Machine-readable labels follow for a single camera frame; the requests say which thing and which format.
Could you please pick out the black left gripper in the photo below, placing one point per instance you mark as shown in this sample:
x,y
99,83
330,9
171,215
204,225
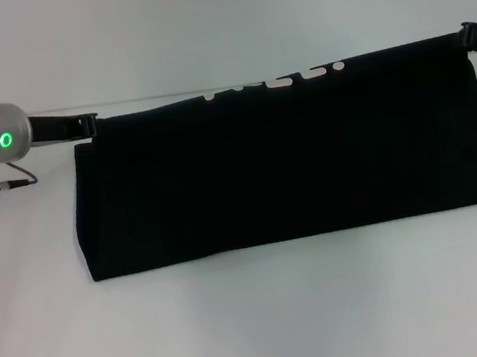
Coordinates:
x,y
60,129

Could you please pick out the black shirt with white print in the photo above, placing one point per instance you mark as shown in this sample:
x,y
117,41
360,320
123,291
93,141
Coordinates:
x,y
284,159

